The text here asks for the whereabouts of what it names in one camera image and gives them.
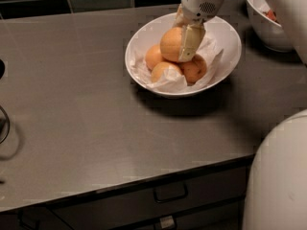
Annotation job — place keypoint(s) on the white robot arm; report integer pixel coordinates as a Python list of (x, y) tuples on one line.
[(292, 15)]

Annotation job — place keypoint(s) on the black wire object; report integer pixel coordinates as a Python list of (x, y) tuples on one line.
[(5, 125)]

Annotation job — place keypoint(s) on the white oval bowl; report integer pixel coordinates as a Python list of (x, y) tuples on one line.
[(227, 36)]

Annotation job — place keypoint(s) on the orange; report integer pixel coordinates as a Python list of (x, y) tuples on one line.
[(194, 69), (162, 69), (153, 56), (170, 44)]

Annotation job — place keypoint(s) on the black drawer handle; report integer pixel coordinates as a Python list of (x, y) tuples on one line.
[(170, 192)]

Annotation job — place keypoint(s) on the red fruit pieces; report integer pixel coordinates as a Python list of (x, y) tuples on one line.
[(271, 15)]

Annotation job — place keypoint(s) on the white bowl with fruit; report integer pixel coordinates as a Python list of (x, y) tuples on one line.
[(270, 33)]

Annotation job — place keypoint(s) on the lower drawer handle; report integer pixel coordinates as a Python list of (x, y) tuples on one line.
[(166, 223)]

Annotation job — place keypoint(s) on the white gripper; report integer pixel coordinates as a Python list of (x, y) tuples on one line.
[(199, 4)]

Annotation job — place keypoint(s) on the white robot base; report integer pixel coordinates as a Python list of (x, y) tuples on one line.
[(277, 186)]

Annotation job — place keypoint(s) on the white paper liner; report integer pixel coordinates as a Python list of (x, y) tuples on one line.
[(170, 83)]

